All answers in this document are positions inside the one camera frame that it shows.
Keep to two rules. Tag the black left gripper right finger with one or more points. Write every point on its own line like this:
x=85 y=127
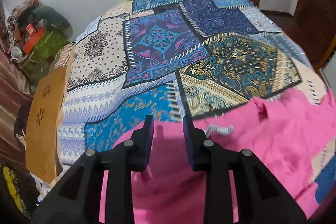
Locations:
x=261 y=198

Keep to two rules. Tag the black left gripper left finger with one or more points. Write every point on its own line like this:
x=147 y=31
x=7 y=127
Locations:
x=76 y=197

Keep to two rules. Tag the pink knit cardigan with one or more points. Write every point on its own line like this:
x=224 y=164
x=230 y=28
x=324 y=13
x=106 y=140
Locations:
x=285 y=135

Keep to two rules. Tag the white printed paper pile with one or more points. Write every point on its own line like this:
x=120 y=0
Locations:
x=43 y=187

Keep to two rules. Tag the yellow black bag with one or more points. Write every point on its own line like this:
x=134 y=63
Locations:
x=12 y=185

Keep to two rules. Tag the wooden folding lap table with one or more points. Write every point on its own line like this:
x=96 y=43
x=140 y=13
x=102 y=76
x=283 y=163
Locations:
x=42 y=149

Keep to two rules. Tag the striped maroon curtain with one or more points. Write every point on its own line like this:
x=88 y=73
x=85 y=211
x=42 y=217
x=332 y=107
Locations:
x=14 y=93

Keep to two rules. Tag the green patterned storage bag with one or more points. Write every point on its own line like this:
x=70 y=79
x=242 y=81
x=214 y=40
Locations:
x=36 y=64

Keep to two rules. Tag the orange box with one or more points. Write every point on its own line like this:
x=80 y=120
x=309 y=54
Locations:
x=33 y=40

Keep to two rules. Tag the patchwork patterned bedsheet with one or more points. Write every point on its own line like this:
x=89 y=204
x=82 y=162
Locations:
x=169 y=58

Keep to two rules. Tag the brown wooden door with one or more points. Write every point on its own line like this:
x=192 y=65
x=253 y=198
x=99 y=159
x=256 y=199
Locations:
x=312 y=27

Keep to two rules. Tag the dark green pillow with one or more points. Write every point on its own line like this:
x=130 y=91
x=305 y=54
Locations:
x=50 y=18

